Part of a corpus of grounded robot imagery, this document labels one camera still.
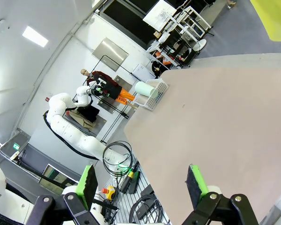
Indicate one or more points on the pale green cup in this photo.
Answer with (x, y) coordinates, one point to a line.
(144, 89)

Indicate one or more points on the white round stand base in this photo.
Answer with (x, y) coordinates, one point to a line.
(199, 44)

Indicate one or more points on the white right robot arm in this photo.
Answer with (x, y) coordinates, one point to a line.
(4, 204)

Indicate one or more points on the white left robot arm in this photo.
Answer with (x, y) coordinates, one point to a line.
(61, 122)

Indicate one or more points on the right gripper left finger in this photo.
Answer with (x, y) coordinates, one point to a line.
(89, 185)

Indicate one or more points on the green exit sign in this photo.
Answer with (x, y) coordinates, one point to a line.
(16, 146)

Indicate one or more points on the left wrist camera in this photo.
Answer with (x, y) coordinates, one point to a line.
(102, 81)

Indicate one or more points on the person in yellow poncho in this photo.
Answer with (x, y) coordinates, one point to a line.
(276, 18)

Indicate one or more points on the round smoke detector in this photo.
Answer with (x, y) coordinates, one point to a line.
(1, 25)

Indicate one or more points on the yellow emergency stop button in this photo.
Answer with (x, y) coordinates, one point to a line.
(110, 192)

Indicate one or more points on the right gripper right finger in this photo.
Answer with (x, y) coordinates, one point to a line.
(195, 185)

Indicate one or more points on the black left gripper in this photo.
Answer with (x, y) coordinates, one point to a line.
(96, 89)

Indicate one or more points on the white perforated plastic basket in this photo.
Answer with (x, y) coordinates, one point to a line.
(154, 98)

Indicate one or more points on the ceiling light panel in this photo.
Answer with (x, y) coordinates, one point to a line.
(35, 36)

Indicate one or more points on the white board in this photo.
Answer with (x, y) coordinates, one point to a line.
(160, 14)

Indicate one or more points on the metal wall panel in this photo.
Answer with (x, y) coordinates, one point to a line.
(111, 54)

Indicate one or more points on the mannequin in dark red top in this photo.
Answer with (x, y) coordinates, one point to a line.
(107, 82)

